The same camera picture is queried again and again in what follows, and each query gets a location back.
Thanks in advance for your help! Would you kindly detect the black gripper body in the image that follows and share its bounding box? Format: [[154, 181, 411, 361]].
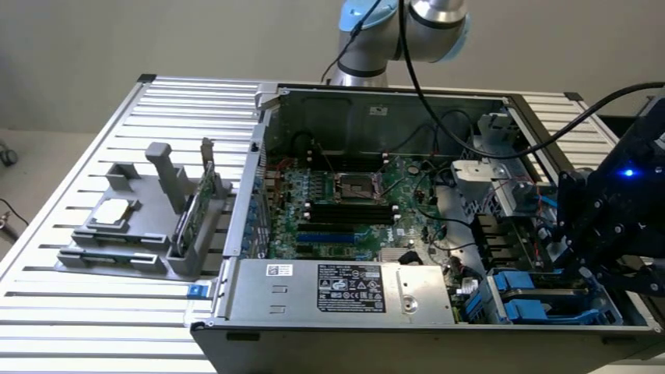
[[592, 95, 665, 260]]

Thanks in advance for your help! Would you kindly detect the blue disk bay caddy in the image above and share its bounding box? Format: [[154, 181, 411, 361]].
[[502, 298, 555, 324], [488, 268, 536, 301]]

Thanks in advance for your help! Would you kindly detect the silver disk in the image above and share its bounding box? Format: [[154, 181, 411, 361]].
[[174, 194, 198, 258]]

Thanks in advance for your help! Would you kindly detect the silver drive cage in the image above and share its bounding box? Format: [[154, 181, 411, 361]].
[[451, 111, 560, 219]]

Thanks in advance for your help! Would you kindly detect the silver chipset heatsink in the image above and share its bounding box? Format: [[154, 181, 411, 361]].
[[380, 246, 418, 265]]

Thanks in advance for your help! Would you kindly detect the CPU socket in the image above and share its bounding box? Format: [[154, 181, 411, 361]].
[[332, 171, 390, 203]]

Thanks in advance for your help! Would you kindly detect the black RAM slot bank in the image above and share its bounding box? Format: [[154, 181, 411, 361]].
[[304, 201, 400, 225], [304, 149, 392, 173]]

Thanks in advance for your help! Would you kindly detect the black expansion slot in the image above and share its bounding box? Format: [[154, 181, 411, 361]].
[[296, 223, 362, 235]]

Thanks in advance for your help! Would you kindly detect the blue expansion slot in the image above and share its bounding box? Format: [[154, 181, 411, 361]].
[[295, 232, 359, 244]]

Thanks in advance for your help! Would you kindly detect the green motherboard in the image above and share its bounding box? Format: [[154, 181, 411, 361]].
[[262, 153, 490, 281]]

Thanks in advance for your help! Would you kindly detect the silver power supply unit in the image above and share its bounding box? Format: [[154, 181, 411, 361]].
[[223, 257, 459, 325]]

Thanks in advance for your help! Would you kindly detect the black open PC case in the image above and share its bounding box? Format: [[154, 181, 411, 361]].
[[190, 82, 665, 374]]

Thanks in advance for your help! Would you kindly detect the green graphics card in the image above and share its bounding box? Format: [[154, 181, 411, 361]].
[[182, 136, 223, 254]]

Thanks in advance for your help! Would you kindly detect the grey parts rack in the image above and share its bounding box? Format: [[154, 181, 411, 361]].
[[55, 142, 239, 282]]

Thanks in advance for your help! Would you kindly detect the silver CPU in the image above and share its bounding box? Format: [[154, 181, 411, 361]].
[[88, 199, 132, 226]]

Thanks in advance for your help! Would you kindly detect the green RAM stick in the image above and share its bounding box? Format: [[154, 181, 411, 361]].
[[78, 252, 139, 263]]

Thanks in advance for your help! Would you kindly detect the blue data wire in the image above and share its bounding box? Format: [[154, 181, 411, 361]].
[[530, 190, 560, 213]]

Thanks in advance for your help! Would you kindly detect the thick black gripper cable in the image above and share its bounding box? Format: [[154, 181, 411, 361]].
[[470, 81, 665, 159]]

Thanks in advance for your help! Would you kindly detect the black internal wire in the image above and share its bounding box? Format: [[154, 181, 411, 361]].
[[415, 167, 478, 250]]

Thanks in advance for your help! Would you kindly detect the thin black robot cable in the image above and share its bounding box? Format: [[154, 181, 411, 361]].
[[320, 0, 472, 149]]

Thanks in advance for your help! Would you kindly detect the black floor cable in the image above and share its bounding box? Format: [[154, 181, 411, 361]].
[[0, 197, 31, 239]]

